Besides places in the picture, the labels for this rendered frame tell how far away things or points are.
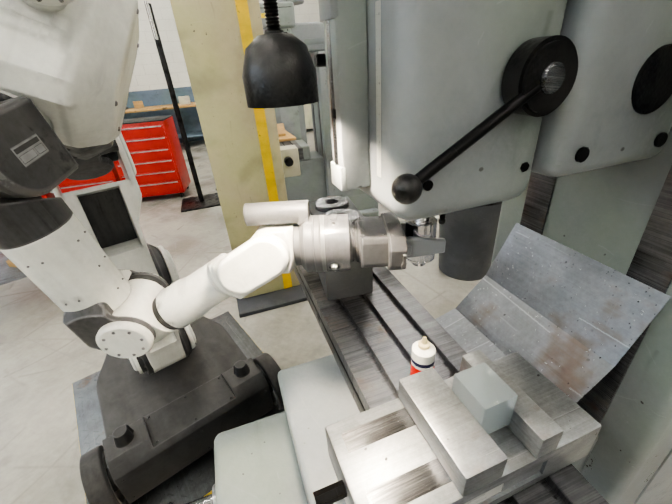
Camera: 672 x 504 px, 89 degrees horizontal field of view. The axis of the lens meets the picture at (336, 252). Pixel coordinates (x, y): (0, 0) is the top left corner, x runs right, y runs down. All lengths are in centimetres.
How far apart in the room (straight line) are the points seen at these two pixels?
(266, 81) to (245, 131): 181
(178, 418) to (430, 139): 106
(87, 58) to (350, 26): 35
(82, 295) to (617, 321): 86
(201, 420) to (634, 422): 104
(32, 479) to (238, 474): 145
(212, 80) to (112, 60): 152
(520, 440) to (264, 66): 53
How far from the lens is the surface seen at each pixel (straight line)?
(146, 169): 509
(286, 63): 35
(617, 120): 53
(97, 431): 160
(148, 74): 947
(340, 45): 41
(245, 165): 219
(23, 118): 56
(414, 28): 36
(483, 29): 40
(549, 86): 41
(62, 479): 211
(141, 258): 99
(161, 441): 119
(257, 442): 88
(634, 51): 52
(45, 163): 55
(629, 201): 76
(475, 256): 260
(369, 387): 67
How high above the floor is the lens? 148
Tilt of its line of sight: 29 degrees down
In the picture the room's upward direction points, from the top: 4 degrees counter-clockwise
